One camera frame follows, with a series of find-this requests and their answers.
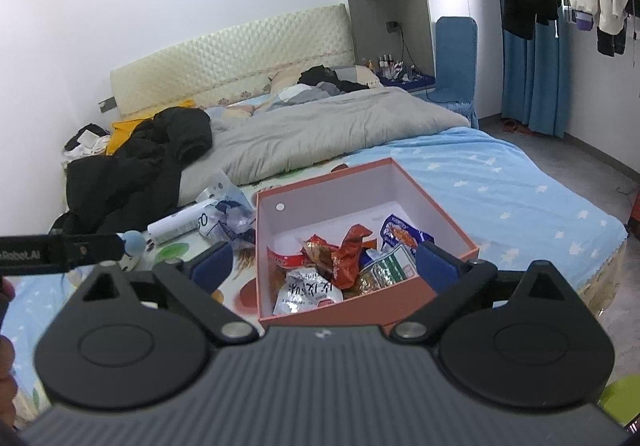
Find cream padded headboard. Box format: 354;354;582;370
110;3;356;119

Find green label snack packet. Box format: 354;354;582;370
357;243;418;295

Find black clothing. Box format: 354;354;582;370
297;65;371;92

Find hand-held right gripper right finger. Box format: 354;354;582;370
391;241;576;343

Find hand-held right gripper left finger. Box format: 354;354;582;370
75;241;261;346

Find blue snack packet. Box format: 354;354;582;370
380;215;436;253

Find grey and white clothing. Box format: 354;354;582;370
277;81;342;103

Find blue nightstand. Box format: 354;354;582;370
375;71;437;93

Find blue plastic bag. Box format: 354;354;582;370
196;171;257;247

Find grey quilt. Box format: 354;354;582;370
177;87;472;204

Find blue chair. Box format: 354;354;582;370
432;16;480;129

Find white plastic tube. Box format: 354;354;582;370
147;206;211;245

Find pink cardboard box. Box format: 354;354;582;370
255;157;480;327

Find person's left hand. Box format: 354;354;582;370
0;333;20;427

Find white snack packet red label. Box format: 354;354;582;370
272;269;345;316

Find blue curtain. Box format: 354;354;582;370
501;0;573;138

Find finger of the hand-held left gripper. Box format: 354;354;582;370
50;232;125;273

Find red-brown snack wrapper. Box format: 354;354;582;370
332;225;376;289

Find clear jerky snack packet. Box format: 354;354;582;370
304;235;346;277

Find yellow pillow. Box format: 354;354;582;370
106;99;196;157

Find white and black clothes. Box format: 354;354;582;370
62;123;112;166

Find black power cable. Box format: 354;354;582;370
399;29;417;73

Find beige bed skirt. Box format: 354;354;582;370
575;226;628;313

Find red foil snack packet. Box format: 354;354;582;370
266;246;303;274

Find beige pillow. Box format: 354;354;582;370
270;69;312;93

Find green plastic stool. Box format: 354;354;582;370
597;373;640;429

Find black jacket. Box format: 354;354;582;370
50;106;215;237

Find group of cosmetic bottles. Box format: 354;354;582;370
367;54;426;80

